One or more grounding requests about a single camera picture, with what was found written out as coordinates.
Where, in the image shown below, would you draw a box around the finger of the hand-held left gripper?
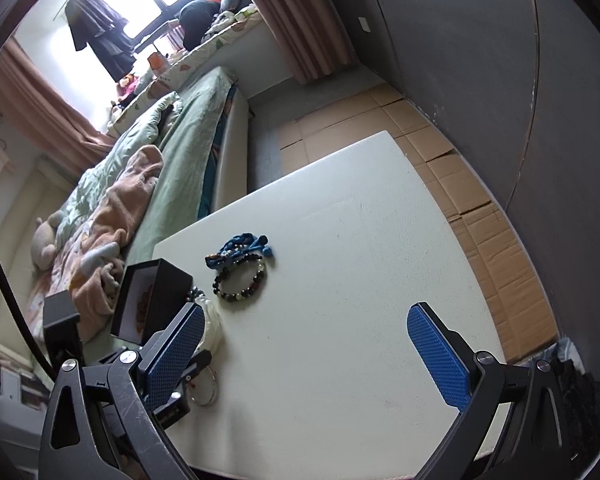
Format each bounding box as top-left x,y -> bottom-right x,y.
152,351 -> 214,429

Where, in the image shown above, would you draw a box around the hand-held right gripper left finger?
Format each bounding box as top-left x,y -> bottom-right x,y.
37,301 -> 207,480

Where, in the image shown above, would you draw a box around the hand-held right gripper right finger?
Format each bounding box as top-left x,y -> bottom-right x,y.
406,301 -> 579,480

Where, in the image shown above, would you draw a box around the thin silver bangle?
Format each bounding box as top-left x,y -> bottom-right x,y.
187,364 -> 219,406

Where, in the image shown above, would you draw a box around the white bangle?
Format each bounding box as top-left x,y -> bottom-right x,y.
196,297 -> 226,361

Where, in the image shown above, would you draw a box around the black jewelry box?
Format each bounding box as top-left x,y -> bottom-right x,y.
111,258 -> 194,347

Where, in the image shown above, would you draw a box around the blue fabric hair tie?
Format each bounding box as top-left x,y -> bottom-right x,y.
219,233 -> 276,262

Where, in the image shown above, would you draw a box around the beige plush toy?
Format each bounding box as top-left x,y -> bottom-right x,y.
31,210 -> 68,272

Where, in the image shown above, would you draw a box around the pink blanket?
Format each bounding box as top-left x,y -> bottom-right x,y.
30,145 -> 163,346

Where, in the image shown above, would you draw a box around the flattened cardboard sheets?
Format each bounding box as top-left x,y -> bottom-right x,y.
275,82 -> 562,363

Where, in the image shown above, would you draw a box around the black textured cloth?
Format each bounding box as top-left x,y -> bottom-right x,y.
550,340 -> 600,461

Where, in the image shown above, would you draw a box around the green quilt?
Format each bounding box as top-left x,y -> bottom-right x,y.
55,92 -> 181,241

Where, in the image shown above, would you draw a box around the bed with green sheet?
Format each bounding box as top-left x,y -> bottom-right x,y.
125,66 -> 251,361

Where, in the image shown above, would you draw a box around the long pink curtain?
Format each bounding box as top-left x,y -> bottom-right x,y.
0,37 -> 111,181

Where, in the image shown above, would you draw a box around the colourful plush toys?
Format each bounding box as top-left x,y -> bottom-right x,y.
117,72 -> 141,106

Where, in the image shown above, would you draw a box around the hanging dark clothes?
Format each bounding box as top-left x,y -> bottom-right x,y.
64,0 -> 137,82

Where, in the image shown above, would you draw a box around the floral windowsill cushion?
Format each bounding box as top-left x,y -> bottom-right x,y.
107,4 -> 266,136

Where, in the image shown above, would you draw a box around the black bag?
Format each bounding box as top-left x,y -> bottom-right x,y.
179,0 -> 223,52

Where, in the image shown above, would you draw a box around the black cable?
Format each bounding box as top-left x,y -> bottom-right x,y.
0,227 -> 56,378

